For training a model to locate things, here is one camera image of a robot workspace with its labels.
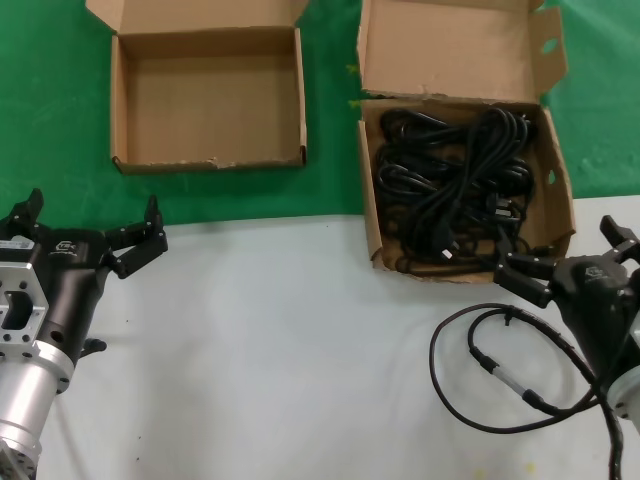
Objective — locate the shallow brown cardboard box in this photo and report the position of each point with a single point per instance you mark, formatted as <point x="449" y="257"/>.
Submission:
<point x="200" y="100"/>

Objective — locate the green table cloth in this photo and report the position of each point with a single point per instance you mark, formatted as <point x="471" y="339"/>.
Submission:
<point x="50" y="100"/>

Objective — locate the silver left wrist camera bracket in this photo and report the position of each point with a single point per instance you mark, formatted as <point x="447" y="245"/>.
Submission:
<point x="20" y="300"/>

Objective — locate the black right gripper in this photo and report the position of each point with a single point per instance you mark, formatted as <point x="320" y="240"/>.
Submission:
<point x="595" y="300"/>

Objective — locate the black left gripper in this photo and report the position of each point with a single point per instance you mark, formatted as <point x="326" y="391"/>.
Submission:
<point x="75" y="280"/>

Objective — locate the deep brown cardboard box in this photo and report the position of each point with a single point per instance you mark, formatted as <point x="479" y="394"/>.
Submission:
<point x="450" y="50"/>

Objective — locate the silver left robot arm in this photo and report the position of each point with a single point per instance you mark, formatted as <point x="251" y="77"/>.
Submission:
<point x="25" y="400"/>

